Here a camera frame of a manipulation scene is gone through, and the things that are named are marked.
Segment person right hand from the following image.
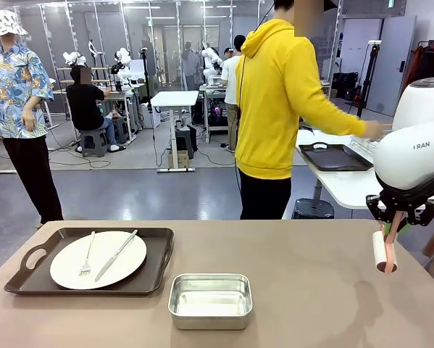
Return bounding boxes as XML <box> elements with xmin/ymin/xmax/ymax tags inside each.
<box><xmin>364</xmin><ymin>120</ymin><xmax>386</xmax><ymax>139</ymax></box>

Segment person in yellow hoodie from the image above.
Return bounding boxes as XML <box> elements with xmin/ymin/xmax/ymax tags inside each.
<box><xmin>234</xmin><ymin>0</ymin><xmax>386</xmax><ymax>221</ymax></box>

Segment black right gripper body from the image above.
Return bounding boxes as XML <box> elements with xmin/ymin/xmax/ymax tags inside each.
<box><xmin>377</xmin><ymin>186</ymin><xmax>434</xmax><ymax>211</ymax></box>

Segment white round dinner plate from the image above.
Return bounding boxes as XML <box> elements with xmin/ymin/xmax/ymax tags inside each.
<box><xmin>49</xmin><ymin>231</ymin><xmax>148</xmax><ymax>290</ymax></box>

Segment mannequin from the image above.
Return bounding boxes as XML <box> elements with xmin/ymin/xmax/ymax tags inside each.
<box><xmin>0</xmin><ymin>9</ymin><xmax>64</xmax><ymax>225</ymax></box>

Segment black bin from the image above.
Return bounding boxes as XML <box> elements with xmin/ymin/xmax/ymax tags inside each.
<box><xmin>175</xmin><ymin>125</ymin><xmax>198</xmax><ymax>160</ymax></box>

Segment wooden shelf workbench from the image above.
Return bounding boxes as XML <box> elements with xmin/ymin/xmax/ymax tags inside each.
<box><xmin>53</xmin><ymin>65</ymin><xmax>145</xmax><ymax>142</ymax></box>

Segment white standing desk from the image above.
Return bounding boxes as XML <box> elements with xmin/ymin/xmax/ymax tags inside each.
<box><xmin>150</xmin><ymin>90</ymin><xmax>199</xmax><ymax>173</ymax></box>

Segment seated person in black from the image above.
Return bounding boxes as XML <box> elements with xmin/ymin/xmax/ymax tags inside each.
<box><xmin>66</xmin><ymin>66</ymin><xmax>125</xmax><ymax>152</ymax></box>

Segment silver table knife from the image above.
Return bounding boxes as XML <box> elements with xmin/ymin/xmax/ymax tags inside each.
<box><xmin>94</xmin><ymin>229</ymin><xmax>139</xmax><ymax>283</ymax></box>

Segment pink handled lint roller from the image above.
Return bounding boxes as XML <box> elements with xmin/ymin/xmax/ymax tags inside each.
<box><xmin>371</xmin><ymin>212</ymin><xmax>408</xmax><ymax>276</ymax></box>

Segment person in white shirt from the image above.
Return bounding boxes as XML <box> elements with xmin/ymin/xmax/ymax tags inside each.
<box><xmin>220</xmin><ymin>35</ymin><xmax>246</xmax><ymax>152</ymax></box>

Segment person in grey top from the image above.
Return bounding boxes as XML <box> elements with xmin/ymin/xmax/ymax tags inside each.
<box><xmin>182</xmin><ymin>41</ymin><xmax>200</xmax><ymax>91</ymax></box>

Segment rectangular metal container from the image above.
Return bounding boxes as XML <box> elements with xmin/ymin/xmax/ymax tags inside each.
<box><xmin>167</xmin><ymin>273</ymin><xmax>254</xmax><ymax>331</ymax></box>

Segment white table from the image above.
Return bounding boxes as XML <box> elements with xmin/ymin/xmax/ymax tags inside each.
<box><xmin>295</xmin><ymin>128</ymin><xmax>434</xmax><ymax>211</ymax></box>

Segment patterned bucket hat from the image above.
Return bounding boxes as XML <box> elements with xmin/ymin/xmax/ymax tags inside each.
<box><xmin>0</xmin><ymin>9</ymin><xmax>28</xmax><ymax>37</ymax></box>

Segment grey door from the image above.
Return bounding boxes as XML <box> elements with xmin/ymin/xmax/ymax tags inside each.
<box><xmin>367</xmin><ymin>16</ymin><xmax>417</xmax><ymax>117</ymax></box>

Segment brown plastic serving tray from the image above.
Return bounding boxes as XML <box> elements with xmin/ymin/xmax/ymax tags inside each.
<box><xmin>3</xmin><ymin>227</ymin><xmax>175</xmax><ymax>297</ymax></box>

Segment black trousers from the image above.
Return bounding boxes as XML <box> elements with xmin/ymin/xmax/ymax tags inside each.
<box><xmin>2</xmin><ymin>136</ymin><xmax>64</xmax><ymax>225</ymax></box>

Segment black tripod stand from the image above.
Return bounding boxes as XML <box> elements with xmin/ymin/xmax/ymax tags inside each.
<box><xmin>357</xmin><ymin>39</ymin><xmax>383</xmax><ymax>119</ymax></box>

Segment dark serving tray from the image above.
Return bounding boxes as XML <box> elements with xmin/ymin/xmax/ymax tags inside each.
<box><xmin>298</xmin><ymin>142</ymin><xmax>375</xmax><ymax>172</ymax></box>

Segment white wire dish rack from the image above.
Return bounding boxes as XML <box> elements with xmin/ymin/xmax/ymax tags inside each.
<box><xmin>349</xmin><ymin>134</ymin><xmax>383</xmax><ymax>155</ymax></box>

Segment cardboard box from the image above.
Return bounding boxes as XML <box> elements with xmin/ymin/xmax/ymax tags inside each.
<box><xmin>167</xmin><ymin>150</ymin><xmax>189</xmax><ymax>170</ymax></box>

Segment silver fork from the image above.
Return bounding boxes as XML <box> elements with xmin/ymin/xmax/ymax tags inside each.
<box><xmin>78</xmin><ymin>231</ymin><xmax>96</xmax><ymax>277</ymax></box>

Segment grey plastic stool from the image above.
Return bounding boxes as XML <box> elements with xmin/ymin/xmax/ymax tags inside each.
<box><xmin>79</xmin><ymin>128</ymin><xmax>109</xmax><ymax>157</ymax></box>

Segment black equipment cases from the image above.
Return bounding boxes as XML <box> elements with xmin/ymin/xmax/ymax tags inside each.
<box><xmin>332</xmin><ymin>72</ymin><xmax>359</xmax><ymax>101</ymax></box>

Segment blue floral shirt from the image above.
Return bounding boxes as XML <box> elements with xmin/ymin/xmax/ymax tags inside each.
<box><xmin>0</xmin><ymin>43</ymin><xmax>54</xmax><ymax>139</ymax></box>

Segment black plastic stool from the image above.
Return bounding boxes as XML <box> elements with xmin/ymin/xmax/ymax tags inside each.
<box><xmin>291</xmin><ymin>197</ymin><xmax>335</xmax><ymax>220</ymax></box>

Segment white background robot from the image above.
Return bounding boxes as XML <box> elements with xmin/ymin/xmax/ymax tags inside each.
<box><xmin>201</xmin><ymin>41</ymin><xmax>224</xmax><ymax>79</ymax></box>
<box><xmin>63</xmin><ymin>50</ymin><xmax>87</xmax><ymax>68</ymax></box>
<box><xmin>111</xmin><ymin>46</ymin><xmax>145</xmax><ymax>90</ymax></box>

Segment person right forearm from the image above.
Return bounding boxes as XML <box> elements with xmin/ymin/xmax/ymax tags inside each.
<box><xmin>325</xmin><ymin>97</ymin><xmax>368</xmax><ymax>137</ymax></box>

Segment black clothes rack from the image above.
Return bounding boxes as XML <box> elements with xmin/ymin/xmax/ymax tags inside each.
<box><xmin>404</xmin><ymin>39</ymin><xmax>434</xmax><ymax>117</ymax></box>

